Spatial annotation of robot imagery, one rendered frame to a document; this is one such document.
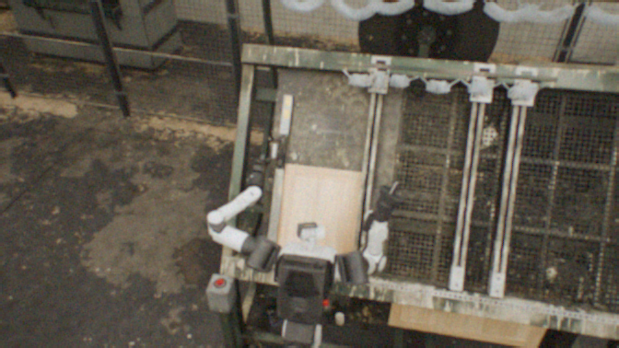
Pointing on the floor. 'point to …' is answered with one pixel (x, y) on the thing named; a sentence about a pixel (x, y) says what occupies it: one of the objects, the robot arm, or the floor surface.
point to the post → (227, 330)
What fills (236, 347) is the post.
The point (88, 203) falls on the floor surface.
